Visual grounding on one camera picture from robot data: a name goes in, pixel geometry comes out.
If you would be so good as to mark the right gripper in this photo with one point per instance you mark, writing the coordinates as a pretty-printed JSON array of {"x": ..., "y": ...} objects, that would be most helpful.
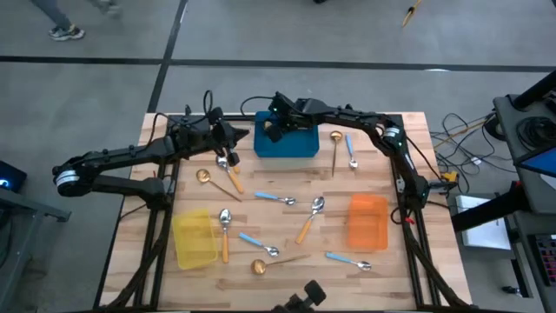
[{"x": 286, "y": 115}]

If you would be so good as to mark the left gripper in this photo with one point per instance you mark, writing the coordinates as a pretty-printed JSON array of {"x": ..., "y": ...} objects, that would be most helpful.
[{"x": 219, "y": 135}]

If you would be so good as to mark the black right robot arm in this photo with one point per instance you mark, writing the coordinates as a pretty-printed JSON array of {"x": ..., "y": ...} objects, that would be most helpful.
[{"x": 347, "y": 115}]

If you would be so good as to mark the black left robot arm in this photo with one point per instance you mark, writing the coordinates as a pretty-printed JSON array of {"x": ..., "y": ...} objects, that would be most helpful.
[{"x": 121, "y": 156}]

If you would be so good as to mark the blue plastic bin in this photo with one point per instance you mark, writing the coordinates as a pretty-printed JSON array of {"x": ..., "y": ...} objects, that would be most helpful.
[{"x": 299, "y": 143}]

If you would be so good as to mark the yellow plastic bin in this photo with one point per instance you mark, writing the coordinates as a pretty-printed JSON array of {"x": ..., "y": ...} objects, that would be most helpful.
[{"x": 193, "y": 239}]

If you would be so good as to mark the orange plastic bin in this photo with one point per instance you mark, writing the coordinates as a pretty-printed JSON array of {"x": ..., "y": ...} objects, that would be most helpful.
[{"x": 367, "y": 221}]

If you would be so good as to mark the yellow connector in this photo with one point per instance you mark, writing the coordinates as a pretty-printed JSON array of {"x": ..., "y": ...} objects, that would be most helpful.
[{"x": 449, "y": 176}]

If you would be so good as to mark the black rounded device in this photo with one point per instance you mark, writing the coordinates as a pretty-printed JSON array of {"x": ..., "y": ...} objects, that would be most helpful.
[{"x": 315, "y": 292}]

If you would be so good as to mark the person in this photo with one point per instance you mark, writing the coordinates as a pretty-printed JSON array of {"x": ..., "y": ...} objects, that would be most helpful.
[{"x": 65, "y": 32}]

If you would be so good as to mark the grey equipment cart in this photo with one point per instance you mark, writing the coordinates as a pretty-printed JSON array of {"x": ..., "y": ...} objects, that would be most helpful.
[{"x": 506, "y": 130}]

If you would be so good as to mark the black device with blue light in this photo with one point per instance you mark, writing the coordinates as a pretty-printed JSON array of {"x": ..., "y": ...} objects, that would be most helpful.
[{"x": 15, "y": 174}]

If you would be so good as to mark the white box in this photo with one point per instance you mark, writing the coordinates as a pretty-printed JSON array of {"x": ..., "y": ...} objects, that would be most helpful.
[{"x": 482, "y": 237}]

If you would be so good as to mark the grey side table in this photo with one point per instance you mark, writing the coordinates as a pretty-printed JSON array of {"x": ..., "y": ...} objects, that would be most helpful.
[{"x": 17, "y": 243}]

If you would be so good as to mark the black pole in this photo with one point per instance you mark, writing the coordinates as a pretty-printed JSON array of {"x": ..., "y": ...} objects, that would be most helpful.
[{"x": 536, "y": 89}]

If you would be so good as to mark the blue laptop screen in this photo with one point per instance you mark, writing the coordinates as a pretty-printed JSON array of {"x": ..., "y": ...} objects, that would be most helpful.
[{"x": 543, "y": 163}]

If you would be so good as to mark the black keypad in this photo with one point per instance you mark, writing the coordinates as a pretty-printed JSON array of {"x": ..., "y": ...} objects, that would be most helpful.
[{"x": 547, "y": 261}]

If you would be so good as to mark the black table frame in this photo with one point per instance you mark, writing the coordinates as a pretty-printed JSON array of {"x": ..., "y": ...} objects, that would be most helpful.
[{"x": 243, "y": 117}]

